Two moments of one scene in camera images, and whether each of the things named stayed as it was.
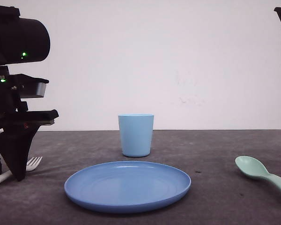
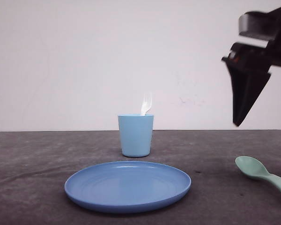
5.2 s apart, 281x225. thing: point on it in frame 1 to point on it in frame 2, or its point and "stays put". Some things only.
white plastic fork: [31, 165] to [146, 104]
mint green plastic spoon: [253, 167] stays put
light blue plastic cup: [136, 131] stays put
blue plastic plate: [125, 186] stays put
